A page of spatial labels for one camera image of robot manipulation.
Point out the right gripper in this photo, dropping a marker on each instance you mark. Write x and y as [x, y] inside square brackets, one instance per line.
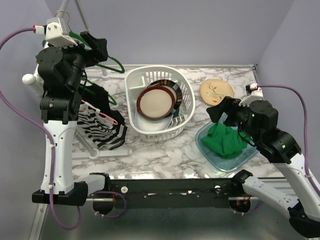
[230, 105]

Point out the white plate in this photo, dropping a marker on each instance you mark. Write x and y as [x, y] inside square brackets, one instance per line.
[149, 125]

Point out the green hanger back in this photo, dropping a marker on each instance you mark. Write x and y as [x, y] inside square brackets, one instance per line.
[96, 95]

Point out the white plastic basket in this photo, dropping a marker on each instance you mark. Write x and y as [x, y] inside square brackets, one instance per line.
[138, 79]

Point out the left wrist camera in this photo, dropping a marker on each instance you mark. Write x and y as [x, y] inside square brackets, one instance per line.
[56, 33]

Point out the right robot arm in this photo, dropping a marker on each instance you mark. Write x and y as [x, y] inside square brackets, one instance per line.
[259, 122]

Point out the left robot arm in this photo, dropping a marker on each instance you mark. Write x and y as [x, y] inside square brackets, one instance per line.
[62, 69]

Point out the blue transparent bin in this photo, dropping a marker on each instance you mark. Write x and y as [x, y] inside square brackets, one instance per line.
[221, 164]

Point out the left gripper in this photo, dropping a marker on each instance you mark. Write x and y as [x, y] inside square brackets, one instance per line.
[100, 53]

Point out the beige bird plate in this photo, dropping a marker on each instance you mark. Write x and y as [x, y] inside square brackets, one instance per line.
[213, 91]

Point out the green tank top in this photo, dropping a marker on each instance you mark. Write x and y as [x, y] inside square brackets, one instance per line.
[225, 141]

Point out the zebra striped tank top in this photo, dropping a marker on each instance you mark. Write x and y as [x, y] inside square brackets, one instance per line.
[101, 132]

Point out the dark patterned plate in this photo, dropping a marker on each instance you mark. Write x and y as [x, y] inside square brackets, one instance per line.
[176, 91]

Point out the black base frame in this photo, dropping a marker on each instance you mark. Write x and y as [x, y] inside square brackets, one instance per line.
[124, 194]

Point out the pink wire hanger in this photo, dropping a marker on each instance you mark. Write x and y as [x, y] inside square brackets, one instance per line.
[102, 115]

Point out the black tank top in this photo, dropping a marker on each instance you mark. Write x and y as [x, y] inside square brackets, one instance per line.
[114, 114]

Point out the red rimmed plate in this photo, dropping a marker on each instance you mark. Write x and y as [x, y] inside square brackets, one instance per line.
[155, 103]

